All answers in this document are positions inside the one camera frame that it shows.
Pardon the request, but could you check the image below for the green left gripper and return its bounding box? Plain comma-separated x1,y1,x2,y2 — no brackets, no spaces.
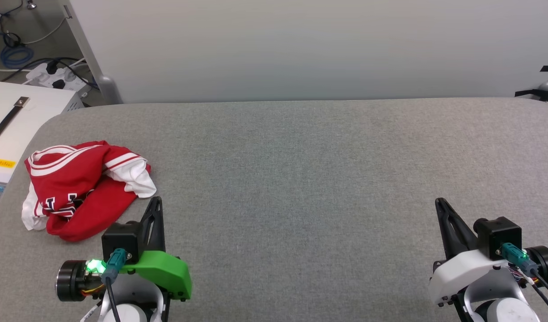
120,196,193,300

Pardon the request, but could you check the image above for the black cable with teal connector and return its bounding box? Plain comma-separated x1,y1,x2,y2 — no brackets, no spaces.
101,249,127,322
500,242,548,309

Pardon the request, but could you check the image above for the grey metal partition post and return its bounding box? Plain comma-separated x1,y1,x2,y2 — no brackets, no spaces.
62,0,123,105

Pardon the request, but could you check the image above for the white power strip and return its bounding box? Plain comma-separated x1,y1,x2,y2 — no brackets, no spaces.
26,61,89,93

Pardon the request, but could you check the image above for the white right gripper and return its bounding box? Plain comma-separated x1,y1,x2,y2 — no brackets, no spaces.
428,198,531,309

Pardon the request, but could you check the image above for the black strap handle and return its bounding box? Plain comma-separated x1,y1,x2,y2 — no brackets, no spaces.
0,97,30,139

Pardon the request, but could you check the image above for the red and white basketball jersey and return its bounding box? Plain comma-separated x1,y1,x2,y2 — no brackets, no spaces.
21,140,157,242

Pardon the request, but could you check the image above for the blue coiled cable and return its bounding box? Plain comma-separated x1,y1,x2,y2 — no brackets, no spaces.
0,44,34,69

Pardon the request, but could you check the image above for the white equipment box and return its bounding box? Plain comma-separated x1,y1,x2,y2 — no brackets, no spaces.
0,82,84,205

